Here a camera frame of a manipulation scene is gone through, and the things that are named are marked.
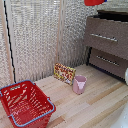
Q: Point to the brown two-drawer cabinet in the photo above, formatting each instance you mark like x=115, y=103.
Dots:
x=106, y=30

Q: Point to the orange-red plastic bowl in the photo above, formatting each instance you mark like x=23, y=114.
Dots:
x=93, y=2

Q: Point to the colourful printed cardboard box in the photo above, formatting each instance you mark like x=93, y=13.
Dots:
x=64, y=73

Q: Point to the narrow woven screen panel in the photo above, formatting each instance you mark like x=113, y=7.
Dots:
x=75, y=30

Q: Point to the pink plastic cup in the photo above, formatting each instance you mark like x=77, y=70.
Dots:
x=79, y=85

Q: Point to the light wooden screen post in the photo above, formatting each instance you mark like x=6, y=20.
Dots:
x=61, y=33
x=2, y=40

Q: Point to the wide woven screen panel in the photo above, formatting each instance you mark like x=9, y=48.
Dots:
x=33, y=36

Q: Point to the red basket with blue rim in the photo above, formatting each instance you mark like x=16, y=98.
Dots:
x=26, y=106

